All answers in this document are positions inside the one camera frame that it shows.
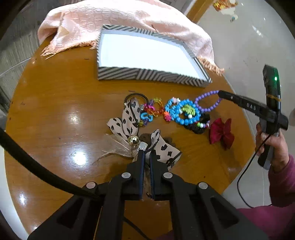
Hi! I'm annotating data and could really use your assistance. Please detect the yellow red floor sticker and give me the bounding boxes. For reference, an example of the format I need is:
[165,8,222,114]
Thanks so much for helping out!
[213,0,238,11]

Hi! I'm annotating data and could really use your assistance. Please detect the purple bead bracelet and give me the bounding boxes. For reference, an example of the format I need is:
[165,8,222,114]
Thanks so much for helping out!
[193,90,223,114]

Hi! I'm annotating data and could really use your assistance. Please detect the leopard print bow hair tie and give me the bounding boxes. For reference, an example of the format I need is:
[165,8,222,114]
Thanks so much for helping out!
[92,97,183,171]

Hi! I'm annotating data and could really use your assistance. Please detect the multicolour round bead bracelet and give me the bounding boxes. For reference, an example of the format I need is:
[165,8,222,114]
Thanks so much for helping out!
[187,113,211,130]

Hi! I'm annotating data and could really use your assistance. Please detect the snowflake bead bracelet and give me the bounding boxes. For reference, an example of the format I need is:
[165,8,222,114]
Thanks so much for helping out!
[163,96,197,123]

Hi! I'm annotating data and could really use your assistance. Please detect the black cable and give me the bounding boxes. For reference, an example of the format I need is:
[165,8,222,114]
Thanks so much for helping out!
[0,127,109,201]
[236,132,274,209]

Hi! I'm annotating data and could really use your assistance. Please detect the black scrunchie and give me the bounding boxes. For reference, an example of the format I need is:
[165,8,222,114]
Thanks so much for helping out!
[184,113,211,135]

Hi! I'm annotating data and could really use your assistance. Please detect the person's right hand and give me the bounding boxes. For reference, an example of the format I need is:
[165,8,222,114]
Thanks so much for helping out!
[255,123,289,172]

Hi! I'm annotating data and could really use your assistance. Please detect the magenta sleeve forearm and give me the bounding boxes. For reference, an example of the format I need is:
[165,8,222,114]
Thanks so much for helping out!
[239,155,294,239]

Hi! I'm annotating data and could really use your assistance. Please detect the blue bead bracelet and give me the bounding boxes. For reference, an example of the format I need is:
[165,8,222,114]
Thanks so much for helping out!
[164,98,202,126]

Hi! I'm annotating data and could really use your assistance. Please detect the black cable right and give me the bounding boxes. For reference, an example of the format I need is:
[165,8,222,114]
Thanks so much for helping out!
[236,132,274,209]

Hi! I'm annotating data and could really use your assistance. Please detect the striped black white tray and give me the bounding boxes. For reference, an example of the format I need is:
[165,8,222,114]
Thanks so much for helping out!
[97,25,212,88]

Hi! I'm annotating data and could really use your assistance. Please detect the black hair tie gold charm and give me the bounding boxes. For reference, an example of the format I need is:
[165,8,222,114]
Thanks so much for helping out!
[124,92,150,114]

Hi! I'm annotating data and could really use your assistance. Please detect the colourful translucent charm bracelet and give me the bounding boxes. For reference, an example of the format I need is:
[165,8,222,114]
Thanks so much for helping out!
[138,97,166,127]

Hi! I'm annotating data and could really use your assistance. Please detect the black cable left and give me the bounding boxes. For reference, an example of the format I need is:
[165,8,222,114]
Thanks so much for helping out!
[0,127,109,201]

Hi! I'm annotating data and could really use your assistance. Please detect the red satin bow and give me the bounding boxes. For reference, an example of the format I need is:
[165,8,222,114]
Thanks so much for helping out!
[209,118,235,150]

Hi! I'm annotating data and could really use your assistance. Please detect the pink fringed scarf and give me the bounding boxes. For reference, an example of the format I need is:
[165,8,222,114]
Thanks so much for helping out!
[37,1,224,75]

